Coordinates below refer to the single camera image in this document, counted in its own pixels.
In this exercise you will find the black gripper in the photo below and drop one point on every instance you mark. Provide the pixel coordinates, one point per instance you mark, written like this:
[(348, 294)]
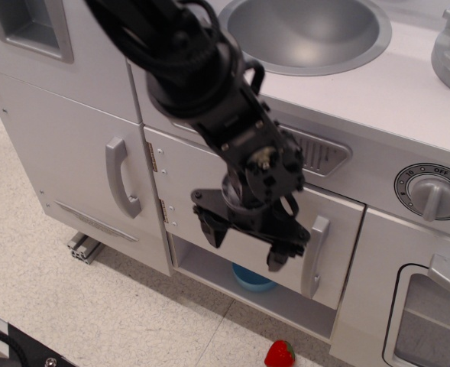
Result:
[(274, 223)]

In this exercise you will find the silver cabinet door handle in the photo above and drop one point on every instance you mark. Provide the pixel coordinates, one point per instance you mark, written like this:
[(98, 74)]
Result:
[(310, 276)]

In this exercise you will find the white cabinet door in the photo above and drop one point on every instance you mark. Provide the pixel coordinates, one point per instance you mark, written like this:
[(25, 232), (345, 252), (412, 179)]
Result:
[(175, 185)]

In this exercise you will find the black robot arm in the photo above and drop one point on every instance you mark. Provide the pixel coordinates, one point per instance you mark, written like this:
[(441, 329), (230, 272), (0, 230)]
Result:
[(196, 74)]

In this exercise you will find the blue bowl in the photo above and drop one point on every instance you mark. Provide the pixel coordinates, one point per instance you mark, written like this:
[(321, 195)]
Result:
[(250, 280)]

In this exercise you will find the red toy strawberry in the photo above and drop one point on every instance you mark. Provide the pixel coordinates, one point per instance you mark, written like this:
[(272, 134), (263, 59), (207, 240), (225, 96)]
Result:
[(280, 354)]

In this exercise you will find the silver vent grille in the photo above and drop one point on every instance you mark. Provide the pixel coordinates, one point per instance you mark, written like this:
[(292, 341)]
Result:
[(324, 153)]

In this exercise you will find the silver fridge emblem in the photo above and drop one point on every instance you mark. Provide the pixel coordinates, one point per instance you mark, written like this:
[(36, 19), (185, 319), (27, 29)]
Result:
[(96, 223)]

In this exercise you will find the grey timer knob dial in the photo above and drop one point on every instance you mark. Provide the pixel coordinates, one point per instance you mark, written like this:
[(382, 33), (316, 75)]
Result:
[(424, 189)]

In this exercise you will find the white toy kitchen unit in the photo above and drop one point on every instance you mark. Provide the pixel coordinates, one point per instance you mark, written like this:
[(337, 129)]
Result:
[(163, 301)]

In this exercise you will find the silver sink bowl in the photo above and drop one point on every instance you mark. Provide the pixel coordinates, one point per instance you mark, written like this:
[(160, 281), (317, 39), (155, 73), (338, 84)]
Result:
[(308, 38)]

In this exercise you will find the silver fridge door handle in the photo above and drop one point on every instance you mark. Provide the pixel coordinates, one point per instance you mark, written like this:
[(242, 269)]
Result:
[(115, 155)]

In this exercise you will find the aluminium extrusion rail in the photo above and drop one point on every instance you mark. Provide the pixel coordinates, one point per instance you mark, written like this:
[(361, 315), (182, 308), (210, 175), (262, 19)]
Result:
[(84, 248)]

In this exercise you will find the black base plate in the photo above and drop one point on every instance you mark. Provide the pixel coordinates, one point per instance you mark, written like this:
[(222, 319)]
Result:
[(36, 352)]

